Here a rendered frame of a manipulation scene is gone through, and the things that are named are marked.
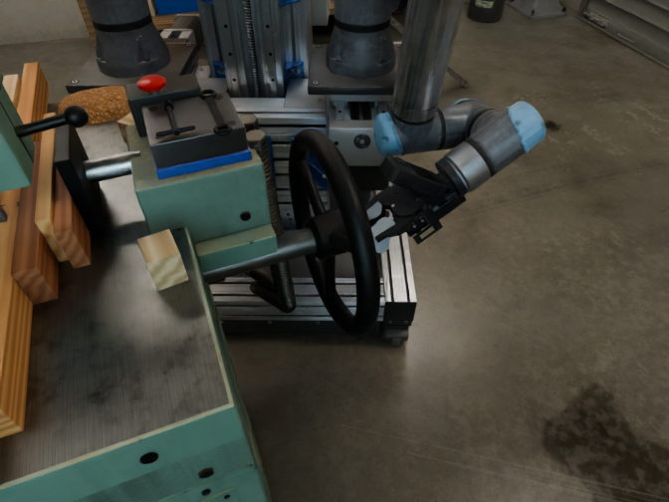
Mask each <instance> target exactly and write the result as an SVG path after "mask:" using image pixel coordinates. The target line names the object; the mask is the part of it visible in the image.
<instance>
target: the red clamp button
mask: <svg viewBox="0 0 669 502"><path fill-rule="evenodd" d="M165 85H166V80H165V78H164V77H161V76H160V75H147V76H144V77H142V78H140V79H139V80H138V81H137V86H138V88H139V89H140V90H143V91H145V92H150V93H151V92H157V91H160V90H161V89H162V88H163V87H165Z"/></svg>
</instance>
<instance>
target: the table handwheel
mask: <svg viewBox="0 0 669 502"><path fill-rule="evenodd" d="M310 152H311V153H312V154H313V155H314V157H315V158H316V159H317V161H318V162H319V164H320V166H321V167H322V169H323V171H324V173H325V175H326V177H327V179H328V181H329V183H330V185H331V188H332V190H333V193H334V197H335V199H336V202H337V205H338V208H339V211H340V213H339V212H338V211H333V212H329V213H327V211H326V209H325V206H324V204H323V201H322V199H321V196H320V194H319V191H318V189H317V186H316V184H315V181H314V178H313V175H312V172H311V169H310V166H309V164H308V157H309V153H310ZM289 183H290V192H291V199H292V205H293V211H294V216H295V221H296V225H297V230H295V231H292V232H288V233H284V234H280V235H277V243H278V252H277V253H273V254H269V255H266V256H262V257H259V258H255V259H251V260H248V261H244V262H240V263H237V264H233V265H230V266H226V267H222V268H219V269H215V270H211V271H208V272H202V274H203V278H204V281H205V283H209V282H213V281H216V280H220V279H223V278H227V277H230V276H234V275H237V274H241V273H244V272H248V271H252V270H255V269H259V268H262V267H266V266H269V265H273V264H276V263H280V262H283V261H287V260H290V259H294V258H298V257H301V256H305V258H306V261H307V264H308V267H309V270H310V273H311V275H312V278H313V281H314V283H315V286H316V288H317V290H318V293H319V295H320V297H321V299H322V301H323V303H324V305H325V307H326V309H327V310H328V312H329V314H330V315H331V317H332V318H333V320H334V322H335V323H336V324H337V325H338V326H339V328H340V329H341V330H343V331H344V332H345V333H347V334H348V335H350V336H353V337H363V336H365V335H367V334H368V333H369V332H370V331H371V330H372V329H373V327H374V325H375V323H376V321H377V318H378V313H379V306H380V276H379V267H378V260H377V254H376V249H375V244H374V239H373V235H372V231H371V227H370V223H369V219H368V216H367V213H366V209H365V206H364V203H363V200H362V197H361V195H360V192H359V189H358V187H357V184H356V182H355V180H354V177H353V175H352V173H351V171H350V169H349V167H348V165H347V163H346V161H345V159H344V158H343V156H342V154H341V153H340V151H339V150H338V148H337V147H336V146H335V144H334V143H333V142H332V141H331V140H330V139H329V138H328V137H327V136H326V135H325V134H324V133H322V132H321V131H319V130H317V129H313V128H307V129H303V130H301V131H300V132H299V133H298V134H297V135H296V136H295V137H294V139H293V142H292V144H291V148H290V154H289ZM309 200H310V202H309ZM310 203H311V206H312V209H313V212H314V214H315V216H314V217H312V213H311V208H310ZM346 252H350V253H351V256H352V262H353V268H354V275H355V284H356V311H355V315H354V314H353V313H352V312H351V311H350V310H349V309H348V308H347V307H346V305H345V304H344V302H343V301H342V299H341V298H340V296H339V294H338V292H337V290H336V288H335V256H336V255H339V254H343V253H346Z"/></svg>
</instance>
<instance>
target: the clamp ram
mask: <svg viewBox="0 0 669 502"><path fill-rule="evenodd" d="M135 157H140V150H139V149H138V150H133V151H128V152H123V153H118V154H113V155H108V156H103V157H98V158H93V159H89V157H88V155H87V153H86V151H85V148H84V146H83V144H82V142H81V139H80V137H79V135H78V133H77V131H76V128H75V127H72V126H70V125H63V126H59V127H56V132H55V154H54V164H55V166H56V168H57V170H58V171H59V173H60V175H61V177H62V179H63V181H64V183H65V185H66V187H67V189H68V191H69V193H70V195H71V197H72V198H73V200H74V202H75V204H76V206H77V208H78V210H79V212H80V214H81V216H82V218H83V220H84V222H85V224H86V226H87V228H88V229H89V230H95V229H99V228H102V227H103V221H102V207H101V193H100V181H103V180H108V179H112V178H117V177H122V176H127V175H131V174H132V171H131V165H130V161H131V160H132V159H133V158H135Z"/></svg>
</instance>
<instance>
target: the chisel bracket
mask: <svg viewBox="0 0 669 502"><path fill-rule="evenodd" d="M20 125H23V122H22V120H21V118H20V116H19V114H18V113H17V111H16V109H15V107H14V105H13V103H12V101H11V99H10V97H9V96H8V94H7V92H6V90H5V88H4V86H3V84H2V83H1V82H0V192H3V191H8V190H13V189H18V188H22V187H27V186H29V185H31V184H32V174H33V164H34V154H35V145H34V143H33V141H32V139H31V137H30V136H29V135H27V136H24V137H20V138H19V137H17V136H16V134H15V131H14V127H15V126H20Z"/></svg>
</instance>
